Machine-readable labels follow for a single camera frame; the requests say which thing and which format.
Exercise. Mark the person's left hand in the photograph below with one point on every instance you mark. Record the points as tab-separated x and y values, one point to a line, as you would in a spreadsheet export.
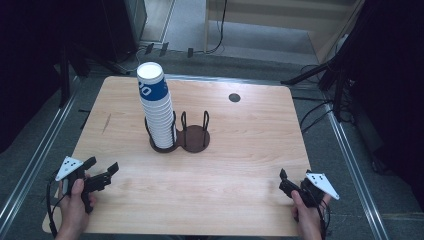
71	210

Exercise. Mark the dark round table grommet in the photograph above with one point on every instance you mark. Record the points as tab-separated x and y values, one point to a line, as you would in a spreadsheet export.
234	97

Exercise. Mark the black metal stand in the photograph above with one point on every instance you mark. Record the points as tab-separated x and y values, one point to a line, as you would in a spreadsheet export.
64	76
336	76

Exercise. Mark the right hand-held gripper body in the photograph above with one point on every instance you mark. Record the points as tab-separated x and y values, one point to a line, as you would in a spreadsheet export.
311	191

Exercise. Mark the stack of ribbed paper cups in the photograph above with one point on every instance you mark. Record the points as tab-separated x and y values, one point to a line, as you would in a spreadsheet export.
157	113

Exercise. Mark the dark wooden cup holder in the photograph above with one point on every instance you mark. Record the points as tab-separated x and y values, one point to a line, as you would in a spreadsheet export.
197	138

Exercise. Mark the black plug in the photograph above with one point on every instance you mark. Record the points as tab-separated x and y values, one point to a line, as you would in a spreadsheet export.
149	48
190	52
163	49

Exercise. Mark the metal floor rail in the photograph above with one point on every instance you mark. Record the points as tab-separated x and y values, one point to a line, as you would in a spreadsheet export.
356	173
36	160

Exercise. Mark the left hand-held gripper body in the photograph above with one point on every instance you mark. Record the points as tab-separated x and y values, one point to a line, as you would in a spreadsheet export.
69	166

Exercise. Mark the person's right hand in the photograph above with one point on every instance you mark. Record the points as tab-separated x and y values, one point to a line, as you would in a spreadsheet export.
308	218

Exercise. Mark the dark cabinet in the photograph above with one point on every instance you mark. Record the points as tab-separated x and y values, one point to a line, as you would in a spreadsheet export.
123	26

